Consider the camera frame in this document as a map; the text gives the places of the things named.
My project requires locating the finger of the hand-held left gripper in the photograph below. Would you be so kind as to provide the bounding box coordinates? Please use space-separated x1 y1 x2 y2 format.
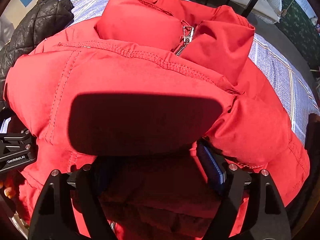
0 128 32 143

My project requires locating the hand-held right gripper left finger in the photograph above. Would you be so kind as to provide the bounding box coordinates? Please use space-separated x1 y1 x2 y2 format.
28 160 118 240

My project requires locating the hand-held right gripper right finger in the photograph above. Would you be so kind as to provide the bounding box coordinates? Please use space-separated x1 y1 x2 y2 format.
196 140 292 240

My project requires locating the red puffer jacket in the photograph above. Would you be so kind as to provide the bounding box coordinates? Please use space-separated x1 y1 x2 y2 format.
4 0 310 240

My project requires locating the person's left hand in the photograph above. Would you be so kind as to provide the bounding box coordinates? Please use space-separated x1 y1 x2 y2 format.
0 177 15 198

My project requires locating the chrome metal tube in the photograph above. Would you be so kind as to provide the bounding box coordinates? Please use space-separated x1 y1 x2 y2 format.
7 210 28 232

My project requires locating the black quilted jacket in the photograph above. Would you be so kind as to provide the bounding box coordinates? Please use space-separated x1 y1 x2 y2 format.
0 0 75 100

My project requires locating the blue checked sheet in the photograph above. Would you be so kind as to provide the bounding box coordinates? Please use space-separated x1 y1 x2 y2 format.
56 0 320 145

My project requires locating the green floral cloth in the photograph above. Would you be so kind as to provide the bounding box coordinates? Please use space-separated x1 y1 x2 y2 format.
277 0 320 73

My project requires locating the white swing seat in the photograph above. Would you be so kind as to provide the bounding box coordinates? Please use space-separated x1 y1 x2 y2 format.
252 0 283 24

